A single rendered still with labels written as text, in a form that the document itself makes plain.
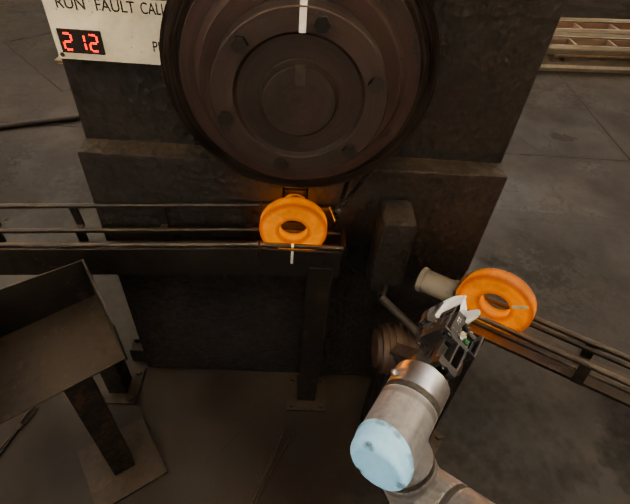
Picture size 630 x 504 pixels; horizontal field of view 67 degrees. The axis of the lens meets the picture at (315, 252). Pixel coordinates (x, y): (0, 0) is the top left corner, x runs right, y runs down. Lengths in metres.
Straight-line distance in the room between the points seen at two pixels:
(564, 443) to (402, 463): 1.22
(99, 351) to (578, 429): 1.51
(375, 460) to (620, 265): 2.04
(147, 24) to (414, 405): 0.81
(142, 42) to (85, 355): 0.63
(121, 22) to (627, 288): 2.18
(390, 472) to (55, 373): 0.70
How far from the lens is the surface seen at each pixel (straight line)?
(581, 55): 4.46
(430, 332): 0.80
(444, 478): 0.77
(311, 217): 1.06
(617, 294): 2.42
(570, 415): 1.92
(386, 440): 0.67
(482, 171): 1.15
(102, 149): 1.16
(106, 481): 1.62
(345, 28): 0.74
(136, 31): 1.03
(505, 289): 1.04
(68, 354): 1.12
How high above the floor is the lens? 1.47
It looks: 45 degrees down
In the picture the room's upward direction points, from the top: 5 degrees clockwise
